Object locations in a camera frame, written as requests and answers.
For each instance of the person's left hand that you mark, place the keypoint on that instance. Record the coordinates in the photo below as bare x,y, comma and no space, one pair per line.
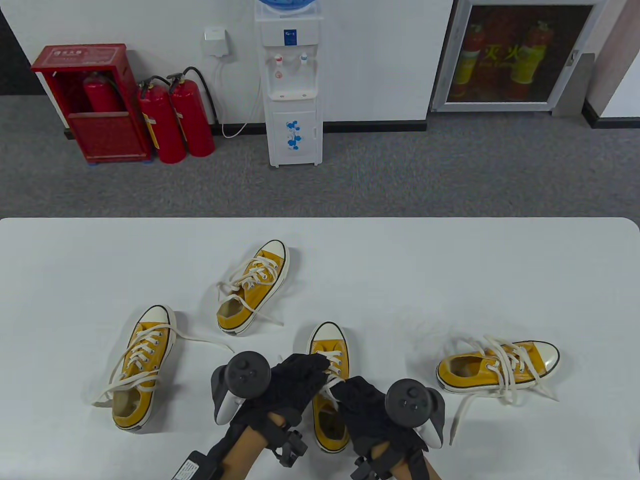
292,385

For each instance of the person's right hand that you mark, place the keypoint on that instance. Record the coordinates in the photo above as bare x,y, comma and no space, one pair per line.
362,415

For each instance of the person's right forearm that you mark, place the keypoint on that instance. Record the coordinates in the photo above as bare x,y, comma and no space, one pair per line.
380,452

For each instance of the black hand controller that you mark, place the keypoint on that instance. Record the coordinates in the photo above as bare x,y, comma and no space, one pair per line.
245,372
412,400

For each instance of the white water dispenser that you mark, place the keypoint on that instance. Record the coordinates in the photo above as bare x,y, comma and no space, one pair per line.
295,145

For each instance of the red fire extinguisher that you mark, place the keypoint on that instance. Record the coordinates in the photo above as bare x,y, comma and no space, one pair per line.
192,120
100,97
162,125

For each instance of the red extinguisher cabinet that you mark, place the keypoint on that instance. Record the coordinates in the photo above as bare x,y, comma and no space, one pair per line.
107,135

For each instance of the blue water bottle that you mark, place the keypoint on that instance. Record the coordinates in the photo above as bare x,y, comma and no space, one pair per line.
285,5

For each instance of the glass fire hydrant cabinet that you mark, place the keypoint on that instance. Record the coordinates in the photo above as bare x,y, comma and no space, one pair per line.
520,55

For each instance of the black door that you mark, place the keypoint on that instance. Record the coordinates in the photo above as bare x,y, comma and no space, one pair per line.
12,70

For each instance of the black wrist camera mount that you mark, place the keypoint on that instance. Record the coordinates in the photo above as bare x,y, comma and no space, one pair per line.
395,467
292,447

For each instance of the white wall box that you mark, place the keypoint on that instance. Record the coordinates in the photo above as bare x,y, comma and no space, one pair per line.
216,42

